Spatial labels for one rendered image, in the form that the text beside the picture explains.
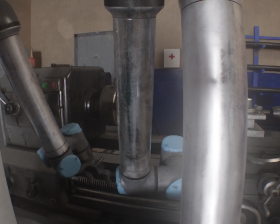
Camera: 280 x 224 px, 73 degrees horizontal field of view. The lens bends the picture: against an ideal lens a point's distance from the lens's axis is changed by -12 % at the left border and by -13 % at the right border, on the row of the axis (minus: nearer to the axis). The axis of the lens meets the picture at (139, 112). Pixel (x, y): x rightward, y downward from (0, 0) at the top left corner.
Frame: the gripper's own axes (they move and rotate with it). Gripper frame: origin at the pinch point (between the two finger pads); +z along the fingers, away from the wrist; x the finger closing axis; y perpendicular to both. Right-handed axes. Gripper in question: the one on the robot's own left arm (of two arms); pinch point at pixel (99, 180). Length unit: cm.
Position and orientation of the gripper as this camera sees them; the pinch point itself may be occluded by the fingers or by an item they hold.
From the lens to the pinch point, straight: 112.0
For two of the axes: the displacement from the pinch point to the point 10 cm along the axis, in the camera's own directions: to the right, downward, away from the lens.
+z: 3.0, 8.4, 4.5
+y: 4.5, -5.5, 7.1
